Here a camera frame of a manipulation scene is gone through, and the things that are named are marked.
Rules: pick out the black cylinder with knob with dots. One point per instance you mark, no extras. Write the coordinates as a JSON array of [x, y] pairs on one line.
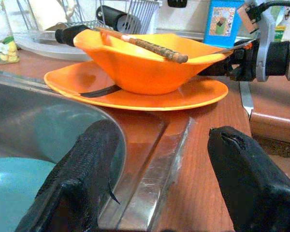
[[70, 35]]

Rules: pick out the black flat utensil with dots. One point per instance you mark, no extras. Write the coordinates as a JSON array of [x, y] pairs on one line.
[[99, 91]]

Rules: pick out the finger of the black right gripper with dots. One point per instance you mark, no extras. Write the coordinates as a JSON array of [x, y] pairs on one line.
[[234, 48], [220, 68]]

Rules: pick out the orange plastic bowl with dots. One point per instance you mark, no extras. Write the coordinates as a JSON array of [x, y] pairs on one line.
[[145, 72]]

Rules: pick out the stainless steel double sink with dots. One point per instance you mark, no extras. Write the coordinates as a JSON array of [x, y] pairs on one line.
[[38, 120]]

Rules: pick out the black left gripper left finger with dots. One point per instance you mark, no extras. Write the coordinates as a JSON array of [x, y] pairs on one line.
[[82, 164]]

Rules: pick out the cream mug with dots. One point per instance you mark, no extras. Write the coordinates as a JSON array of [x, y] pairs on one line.
[[50, 14]]

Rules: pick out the white drainer tray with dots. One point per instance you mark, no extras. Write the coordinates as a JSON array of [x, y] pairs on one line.
[[46, 48]]

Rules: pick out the green labelled detergent bottle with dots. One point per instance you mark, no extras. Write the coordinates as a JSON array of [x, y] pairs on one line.
[[279, 31]]

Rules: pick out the blue printed carton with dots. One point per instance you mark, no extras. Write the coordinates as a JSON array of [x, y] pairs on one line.
[[222, 21]]

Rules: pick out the black wall fixture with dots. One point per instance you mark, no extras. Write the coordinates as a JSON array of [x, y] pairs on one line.
[[177, 3]]

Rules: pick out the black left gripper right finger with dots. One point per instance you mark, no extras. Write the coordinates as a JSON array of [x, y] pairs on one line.
[[249, 178]]

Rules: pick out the floral hand soap pump bottle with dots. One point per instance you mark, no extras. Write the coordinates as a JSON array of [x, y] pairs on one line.
[[2, 48]]

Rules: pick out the brown patterned chopstick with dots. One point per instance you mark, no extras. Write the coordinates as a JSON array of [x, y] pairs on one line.
[[174, 56], [125, 37]]

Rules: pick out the black insulated bottle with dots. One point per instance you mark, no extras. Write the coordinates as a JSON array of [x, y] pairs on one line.
[[111, 15]]

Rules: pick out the orange plastic plate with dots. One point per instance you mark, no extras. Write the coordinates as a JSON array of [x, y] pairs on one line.
[[67, 79]]

